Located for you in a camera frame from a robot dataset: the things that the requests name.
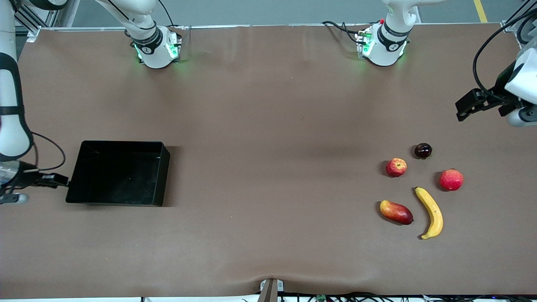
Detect metal table edge clamp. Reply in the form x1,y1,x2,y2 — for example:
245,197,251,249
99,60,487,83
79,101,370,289
258,278,284,302

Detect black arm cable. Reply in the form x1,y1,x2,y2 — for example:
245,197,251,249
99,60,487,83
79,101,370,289
30,132,67,173
473,8,537,103

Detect black plastic box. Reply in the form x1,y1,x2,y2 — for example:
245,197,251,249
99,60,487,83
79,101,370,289
66,141,171,207

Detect black base cable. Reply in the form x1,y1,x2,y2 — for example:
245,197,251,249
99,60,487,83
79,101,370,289
157,0,191,42
322,20,380,43

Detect small red apple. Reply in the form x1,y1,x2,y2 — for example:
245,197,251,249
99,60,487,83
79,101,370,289
386,158,407,177

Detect black right base cable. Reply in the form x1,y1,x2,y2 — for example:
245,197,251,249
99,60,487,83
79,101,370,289
157,0,191,42

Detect black left base cable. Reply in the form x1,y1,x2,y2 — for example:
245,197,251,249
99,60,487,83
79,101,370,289
322,20,380,43

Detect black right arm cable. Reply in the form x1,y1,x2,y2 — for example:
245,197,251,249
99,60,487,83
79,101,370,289
30,132,67,173

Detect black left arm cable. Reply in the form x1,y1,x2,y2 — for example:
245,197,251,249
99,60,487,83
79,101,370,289
473,8,537,103

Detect red yellow mango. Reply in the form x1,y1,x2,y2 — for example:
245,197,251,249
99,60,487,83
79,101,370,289
380,200,414,225

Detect aluminium frame with braces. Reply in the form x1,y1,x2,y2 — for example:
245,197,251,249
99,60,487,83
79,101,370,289
15,0,63,42

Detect yellow banana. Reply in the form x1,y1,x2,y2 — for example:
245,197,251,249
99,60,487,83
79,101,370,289
414,187,443,240

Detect brown table mat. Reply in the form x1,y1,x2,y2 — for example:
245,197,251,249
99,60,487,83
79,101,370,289
0,23,537,299

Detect aluminium corner frame post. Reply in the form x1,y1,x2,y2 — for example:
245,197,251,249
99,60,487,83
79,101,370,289
501,0,537,34

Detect red round peach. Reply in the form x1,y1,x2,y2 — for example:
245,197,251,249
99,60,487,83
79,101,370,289
439,169,464,192

